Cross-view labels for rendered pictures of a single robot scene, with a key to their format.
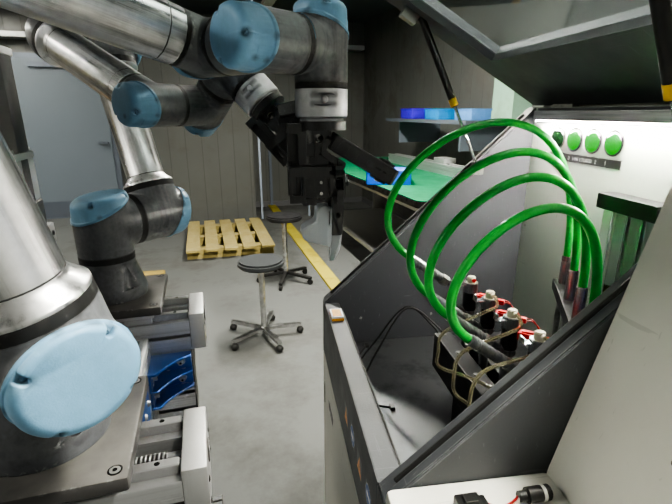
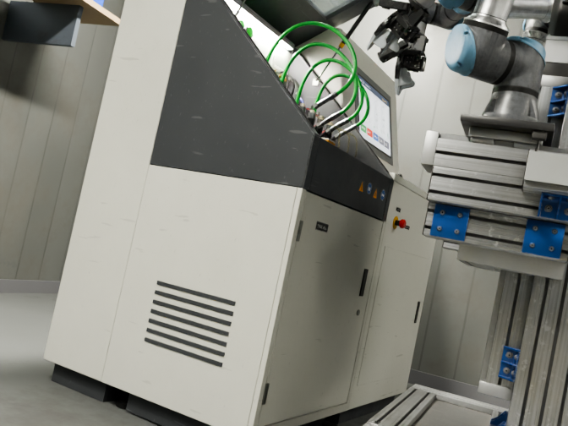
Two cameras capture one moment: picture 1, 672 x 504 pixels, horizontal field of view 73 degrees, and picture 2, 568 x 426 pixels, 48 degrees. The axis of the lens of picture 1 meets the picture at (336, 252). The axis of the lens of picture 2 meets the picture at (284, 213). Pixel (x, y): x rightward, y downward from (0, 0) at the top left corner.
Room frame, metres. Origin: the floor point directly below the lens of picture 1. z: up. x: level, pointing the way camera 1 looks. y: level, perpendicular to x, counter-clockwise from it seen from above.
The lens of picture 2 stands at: (2.59, 1.11, 0.61)
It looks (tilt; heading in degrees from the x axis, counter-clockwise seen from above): 3 degrees up; 218
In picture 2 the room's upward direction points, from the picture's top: 12 degrees clockwise
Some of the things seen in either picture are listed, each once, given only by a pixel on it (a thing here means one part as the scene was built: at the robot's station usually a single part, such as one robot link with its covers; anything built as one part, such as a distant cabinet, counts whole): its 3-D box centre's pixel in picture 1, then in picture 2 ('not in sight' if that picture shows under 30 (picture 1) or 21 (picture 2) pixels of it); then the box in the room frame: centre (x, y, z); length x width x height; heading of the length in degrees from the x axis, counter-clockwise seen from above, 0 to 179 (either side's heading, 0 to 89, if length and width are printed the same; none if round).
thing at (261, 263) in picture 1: (266, 298); not in sight; (2.74, 0.46, 0.27); 0.51 x 0.49 x 0.54; 14
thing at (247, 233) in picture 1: (228, 237); not in sight; (5.03, 1.25, 0.06); 1.36 x 0.94 x 0.12; 14
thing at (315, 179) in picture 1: (317, 163); (412, 52); (0.68, 0.03, 1.37); 0.09 x 0.08 x 0.12; 98
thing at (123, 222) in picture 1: (105, 222); (517, 67); (0.97, 0.51, 1.20); 0.13 x 0.12 x 0.14; 145
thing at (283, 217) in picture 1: (287, 248); not in sight; (3.78, 0.43, 0.30); 0.50 x 0.48 x 0.60; 157
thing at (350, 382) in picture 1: (352, 397); (349, 182); (0.81, -0.03, 0.87); 0.62 x 0.04 x 0.16; 8
